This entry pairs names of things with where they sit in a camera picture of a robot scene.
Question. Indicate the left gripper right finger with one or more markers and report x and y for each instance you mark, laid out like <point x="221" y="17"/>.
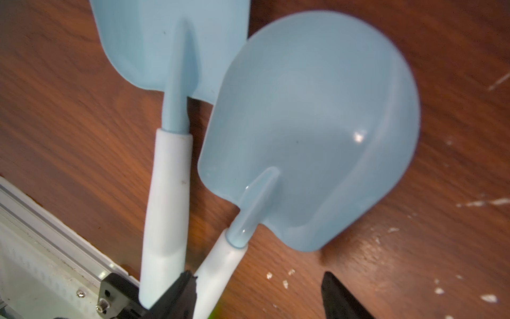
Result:
<point x="339" y="302"/>

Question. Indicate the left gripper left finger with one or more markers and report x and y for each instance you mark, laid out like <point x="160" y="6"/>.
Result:
<point x="178" y="301"/>

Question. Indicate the teal shovel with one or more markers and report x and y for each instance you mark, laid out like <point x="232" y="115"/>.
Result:
<point x="183" y="50"/>
<point x="317" y="119"/>

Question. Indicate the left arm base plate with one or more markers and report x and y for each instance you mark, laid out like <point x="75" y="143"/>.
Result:
<point x="118" y="298"/>

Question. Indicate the aluminium front rail frame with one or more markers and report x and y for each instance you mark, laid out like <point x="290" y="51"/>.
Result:
<point x="47" y="269"/>

